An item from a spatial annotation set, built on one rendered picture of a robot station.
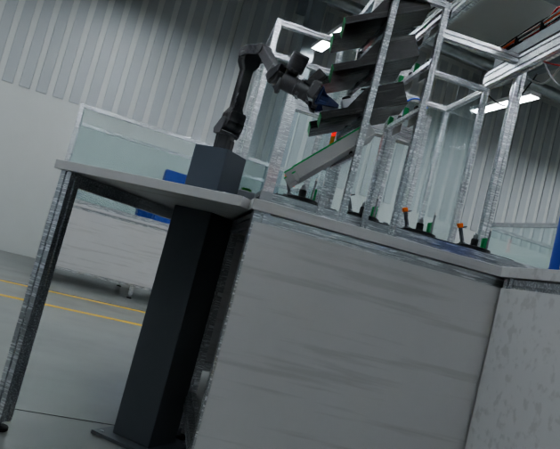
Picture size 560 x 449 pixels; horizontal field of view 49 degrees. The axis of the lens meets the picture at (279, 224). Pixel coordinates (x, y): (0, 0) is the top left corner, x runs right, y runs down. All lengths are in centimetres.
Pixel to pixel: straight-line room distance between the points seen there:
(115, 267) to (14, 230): 331
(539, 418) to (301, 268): 67
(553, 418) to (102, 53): 973
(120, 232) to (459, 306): 586
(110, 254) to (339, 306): 579
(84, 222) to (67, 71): 382
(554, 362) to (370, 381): 47
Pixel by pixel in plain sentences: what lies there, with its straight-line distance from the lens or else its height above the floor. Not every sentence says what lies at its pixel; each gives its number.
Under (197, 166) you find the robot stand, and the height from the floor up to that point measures 98.
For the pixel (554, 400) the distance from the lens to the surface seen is 157.
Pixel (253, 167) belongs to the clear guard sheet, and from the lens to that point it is 377.
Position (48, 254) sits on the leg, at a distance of 208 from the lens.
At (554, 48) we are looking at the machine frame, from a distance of 327.
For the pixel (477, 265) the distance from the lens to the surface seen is 184.
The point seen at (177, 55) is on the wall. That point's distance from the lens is 1084.
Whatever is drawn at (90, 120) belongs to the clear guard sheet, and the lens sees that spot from 743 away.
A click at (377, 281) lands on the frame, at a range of 172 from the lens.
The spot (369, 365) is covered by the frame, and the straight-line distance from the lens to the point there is 174.
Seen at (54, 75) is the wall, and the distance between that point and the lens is 1059.
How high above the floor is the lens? 67
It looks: 5 degrees up
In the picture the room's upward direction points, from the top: 15 degrees clockwise
